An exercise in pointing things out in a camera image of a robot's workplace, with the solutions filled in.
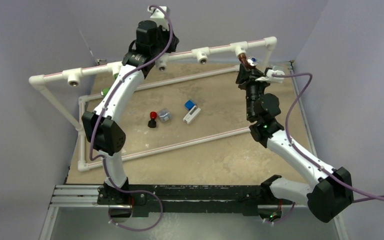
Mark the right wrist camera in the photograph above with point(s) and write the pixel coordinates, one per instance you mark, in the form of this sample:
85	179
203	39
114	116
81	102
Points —
274	75

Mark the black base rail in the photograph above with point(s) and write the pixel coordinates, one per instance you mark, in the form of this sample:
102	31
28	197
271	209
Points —
247	200

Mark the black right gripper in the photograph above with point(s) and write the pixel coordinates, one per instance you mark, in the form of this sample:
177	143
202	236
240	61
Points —
248	76

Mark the red and black faucet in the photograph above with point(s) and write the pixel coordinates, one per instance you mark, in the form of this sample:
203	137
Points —
152	122

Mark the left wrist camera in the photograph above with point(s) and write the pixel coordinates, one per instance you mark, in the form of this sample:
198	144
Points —
158	17

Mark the green faucet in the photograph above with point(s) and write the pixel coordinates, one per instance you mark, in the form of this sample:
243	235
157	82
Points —
104	91

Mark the white PVC pipe frame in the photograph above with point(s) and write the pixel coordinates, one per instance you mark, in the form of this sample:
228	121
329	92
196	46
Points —
73	77

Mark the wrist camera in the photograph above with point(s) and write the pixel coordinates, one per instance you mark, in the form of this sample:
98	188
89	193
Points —
158	17
274	75

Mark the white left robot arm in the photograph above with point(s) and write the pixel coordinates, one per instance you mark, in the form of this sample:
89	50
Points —
102	125

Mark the aluminium frame rail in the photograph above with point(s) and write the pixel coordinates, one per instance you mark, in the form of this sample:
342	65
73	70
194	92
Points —
74	214

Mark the blue and white faucet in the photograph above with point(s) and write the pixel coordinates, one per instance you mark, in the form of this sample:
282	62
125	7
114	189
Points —
193	111

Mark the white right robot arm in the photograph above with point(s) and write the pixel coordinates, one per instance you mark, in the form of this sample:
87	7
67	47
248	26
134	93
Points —
323	192

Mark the brown copper faucet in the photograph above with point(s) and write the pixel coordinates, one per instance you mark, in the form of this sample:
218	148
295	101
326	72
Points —
248	62

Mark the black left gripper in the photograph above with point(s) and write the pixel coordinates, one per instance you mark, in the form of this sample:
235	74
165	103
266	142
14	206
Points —
172	47

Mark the clear grey faucet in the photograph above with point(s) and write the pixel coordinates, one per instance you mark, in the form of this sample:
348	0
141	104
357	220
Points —
164	115

